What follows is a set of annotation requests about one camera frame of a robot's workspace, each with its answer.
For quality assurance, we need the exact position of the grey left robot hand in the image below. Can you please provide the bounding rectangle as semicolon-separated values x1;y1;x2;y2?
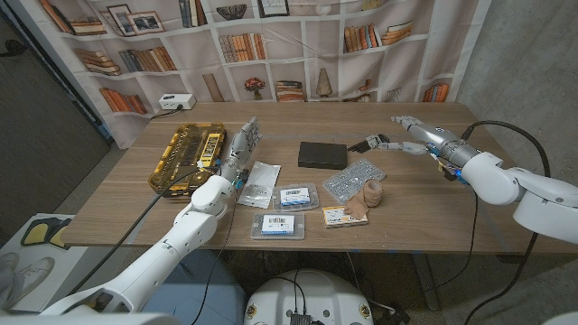
219;116;264;184

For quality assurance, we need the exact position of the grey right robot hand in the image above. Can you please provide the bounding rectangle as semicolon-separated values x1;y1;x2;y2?
377;115;462;163

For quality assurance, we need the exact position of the beige nylon stocking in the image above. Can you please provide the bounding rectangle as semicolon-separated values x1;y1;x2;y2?
343;179;385;221

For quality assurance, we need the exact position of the white power strip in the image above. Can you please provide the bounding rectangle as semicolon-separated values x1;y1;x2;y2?
158;93;198;111

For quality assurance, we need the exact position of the yellow transparent tool case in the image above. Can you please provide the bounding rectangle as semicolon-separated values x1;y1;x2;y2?
147;121;227;199

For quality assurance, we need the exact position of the black hex key set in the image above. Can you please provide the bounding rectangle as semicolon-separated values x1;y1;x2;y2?
347;133;390;154

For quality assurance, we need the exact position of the clear case with blue label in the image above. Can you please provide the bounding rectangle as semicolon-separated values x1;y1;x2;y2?
250;212;306;241
272;182;321;213

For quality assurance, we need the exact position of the printed bookshelf backdrop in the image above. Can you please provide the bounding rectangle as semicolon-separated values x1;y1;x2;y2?
6;0;493;150

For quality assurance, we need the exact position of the black rectangular box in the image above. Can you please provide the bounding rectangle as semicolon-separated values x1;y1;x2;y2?
297;141;350;171

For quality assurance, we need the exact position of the orange and white card box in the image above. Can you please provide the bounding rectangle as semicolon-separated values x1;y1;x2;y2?
322;205;369;229

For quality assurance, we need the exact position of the grey table leg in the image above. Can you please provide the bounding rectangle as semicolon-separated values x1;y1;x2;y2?
409;252;442;312

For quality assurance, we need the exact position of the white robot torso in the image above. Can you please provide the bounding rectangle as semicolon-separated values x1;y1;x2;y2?
243;269;375;325

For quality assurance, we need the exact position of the black floor power adapter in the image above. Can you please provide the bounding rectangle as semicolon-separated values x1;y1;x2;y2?
374;306;412;325

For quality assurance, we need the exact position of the white floor mat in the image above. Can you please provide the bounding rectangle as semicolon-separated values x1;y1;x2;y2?
0;212;89;312

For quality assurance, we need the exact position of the yellow and black floor pad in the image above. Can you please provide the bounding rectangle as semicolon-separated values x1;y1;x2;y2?
20;217;73;250

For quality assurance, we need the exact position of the white shoe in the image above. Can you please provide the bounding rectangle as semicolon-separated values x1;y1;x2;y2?
13;256;56;294

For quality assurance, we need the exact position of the black power strip cable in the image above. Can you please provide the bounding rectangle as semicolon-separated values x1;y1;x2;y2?
150;106;184;121

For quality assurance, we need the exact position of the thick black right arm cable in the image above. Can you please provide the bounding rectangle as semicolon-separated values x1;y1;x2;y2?
460;119;553;325

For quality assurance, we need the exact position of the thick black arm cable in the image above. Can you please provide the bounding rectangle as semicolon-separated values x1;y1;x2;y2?
460;119;553;325
67;167;213;294

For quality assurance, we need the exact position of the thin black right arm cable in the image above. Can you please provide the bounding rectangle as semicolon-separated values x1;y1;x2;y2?
426;189;480;293

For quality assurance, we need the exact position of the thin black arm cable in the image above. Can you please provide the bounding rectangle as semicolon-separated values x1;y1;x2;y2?
189;193;239;325
426;189;480;293

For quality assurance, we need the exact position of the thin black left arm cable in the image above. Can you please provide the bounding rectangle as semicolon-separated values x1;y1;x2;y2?
189;193;239;325

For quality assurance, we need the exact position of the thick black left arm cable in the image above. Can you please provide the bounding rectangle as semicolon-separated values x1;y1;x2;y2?
67;167;213;294

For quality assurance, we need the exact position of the black coiled wall cable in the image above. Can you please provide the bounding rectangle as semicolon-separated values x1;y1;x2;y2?
0;39;26;58

